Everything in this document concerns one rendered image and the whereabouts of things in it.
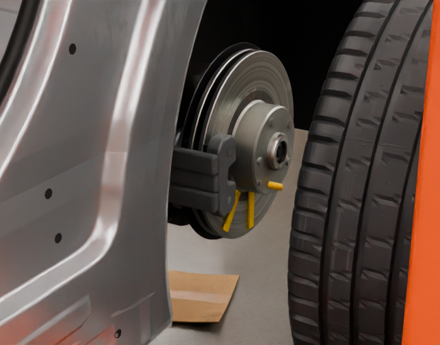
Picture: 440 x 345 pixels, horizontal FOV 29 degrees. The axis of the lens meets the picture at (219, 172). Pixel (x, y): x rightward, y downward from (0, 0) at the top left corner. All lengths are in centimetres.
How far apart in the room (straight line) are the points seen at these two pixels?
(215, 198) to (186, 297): 137
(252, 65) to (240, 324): 127
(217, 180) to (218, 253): 163
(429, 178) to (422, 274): 8
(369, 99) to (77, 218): 36
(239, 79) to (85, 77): 49
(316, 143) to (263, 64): 45
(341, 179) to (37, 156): 35
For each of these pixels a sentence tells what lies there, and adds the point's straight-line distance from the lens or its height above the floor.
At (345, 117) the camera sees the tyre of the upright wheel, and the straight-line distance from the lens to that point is 101.
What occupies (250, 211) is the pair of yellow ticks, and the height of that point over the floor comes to 73.
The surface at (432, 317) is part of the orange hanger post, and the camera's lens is 72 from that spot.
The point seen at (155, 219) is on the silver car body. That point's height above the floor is 91.
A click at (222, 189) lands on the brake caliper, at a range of 131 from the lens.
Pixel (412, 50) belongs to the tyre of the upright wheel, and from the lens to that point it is 104.
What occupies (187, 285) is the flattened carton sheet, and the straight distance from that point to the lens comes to 272.
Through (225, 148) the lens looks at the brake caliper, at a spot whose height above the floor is 90.
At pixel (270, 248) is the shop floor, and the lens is 296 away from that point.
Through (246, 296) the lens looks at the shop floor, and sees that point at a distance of 267.
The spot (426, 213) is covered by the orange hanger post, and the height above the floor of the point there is 108.
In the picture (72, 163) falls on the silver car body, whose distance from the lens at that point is 92.
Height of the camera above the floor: 136
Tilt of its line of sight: 22 degrees down
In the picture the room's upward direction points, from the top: straight up
